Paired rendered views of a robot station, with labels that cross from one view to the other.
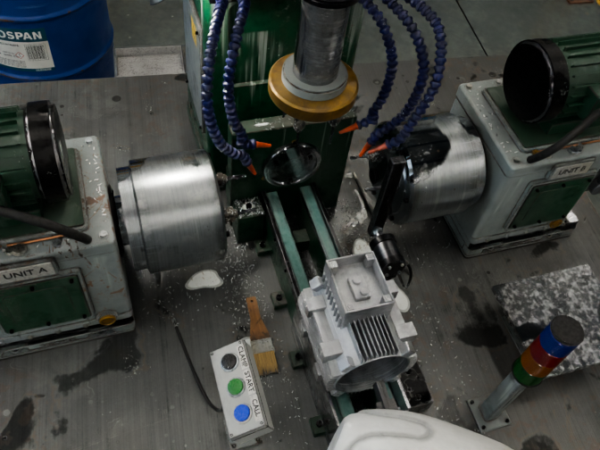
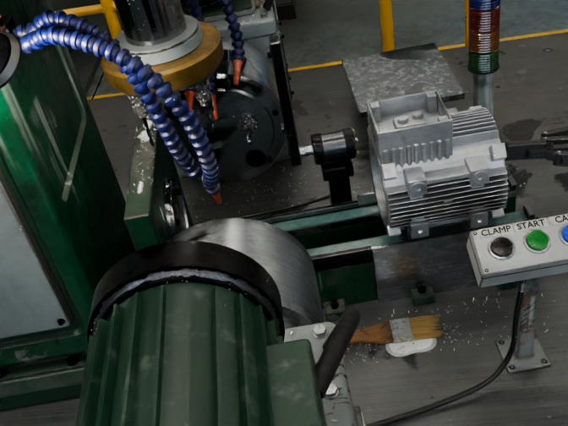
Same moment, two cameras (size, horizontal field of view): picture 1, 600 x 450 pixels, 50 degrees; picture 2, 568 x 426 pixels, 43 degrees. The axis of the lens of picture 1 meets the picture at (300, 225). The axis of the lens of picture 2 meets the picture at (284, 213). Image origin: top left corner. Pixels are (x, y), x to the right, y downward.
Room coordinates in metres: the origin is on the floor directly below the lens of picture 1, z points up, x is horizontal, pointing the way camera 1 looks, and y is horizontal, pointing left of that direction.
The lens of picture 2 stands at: (0.42, 0.86, 1.77)
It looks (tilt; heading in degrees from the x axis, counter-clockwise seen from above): 38 degrees down; 296
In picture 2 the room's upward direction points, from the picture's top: 11 degrees counter-clockwise
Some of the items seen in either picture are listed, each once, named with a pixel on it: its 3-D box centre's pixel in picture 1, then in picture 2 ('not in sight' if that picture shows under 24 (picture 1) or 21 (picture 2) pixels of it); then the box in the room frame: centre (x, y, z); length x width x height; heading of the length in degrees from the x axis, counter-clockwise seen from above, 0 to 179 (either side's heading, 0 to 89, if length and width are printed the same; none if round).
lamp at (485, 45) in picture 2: (540, 358); (483, 35); (0.58, -0.49, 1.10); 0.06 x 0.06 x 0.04
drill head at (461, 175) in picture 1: (433, 165); (222, 103); (1.09, -0.30, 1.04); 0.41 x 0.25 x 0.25; 115
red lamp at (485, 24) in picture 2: (550, 347); (484, 14); (0.58, -0.49, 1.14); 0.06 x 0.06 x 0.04
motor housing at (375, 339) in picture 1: (355, 329); (434, 171); (0.62, -0.15, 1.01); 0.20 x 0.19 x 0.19; 24
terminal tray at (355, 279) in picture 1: (356, 290); (409, 129); (0.66, -0.13, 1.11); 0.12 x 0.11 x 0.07; 24
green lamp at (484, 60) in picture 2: (531, 367); (483, 57); (0.58, -0.49, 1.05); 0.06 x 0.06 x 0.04
